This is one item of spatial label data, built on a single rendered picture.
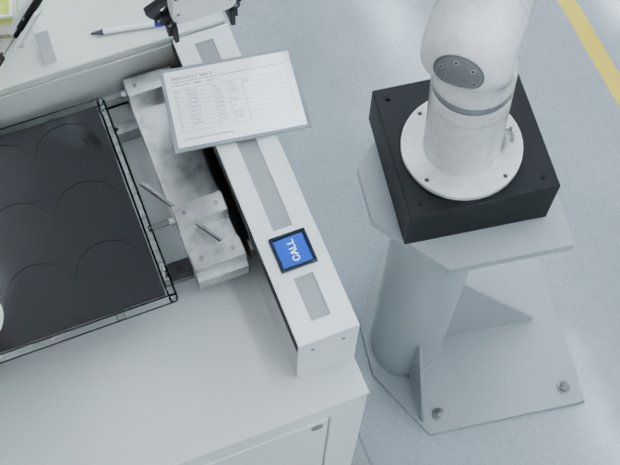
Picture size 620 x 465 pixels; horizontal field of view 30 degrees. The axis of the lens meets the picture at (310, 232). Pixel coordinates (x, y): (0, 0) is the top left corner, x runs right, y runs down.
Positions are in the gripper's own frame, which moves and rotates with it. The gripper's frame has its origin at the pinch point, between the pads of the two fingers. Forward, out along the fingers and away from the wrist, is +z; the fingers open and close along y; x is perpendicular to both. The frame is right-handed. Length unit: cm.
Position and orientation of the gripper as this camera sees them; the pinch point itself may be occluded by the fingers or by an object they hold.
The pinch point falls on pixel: (202, 23)
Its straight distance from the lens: 181.4
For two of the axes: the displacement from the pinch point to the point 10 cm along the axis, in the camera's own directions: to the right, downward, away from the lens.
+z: -0.2, 4.2, 9.1
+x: -3.7, -8.5, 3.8
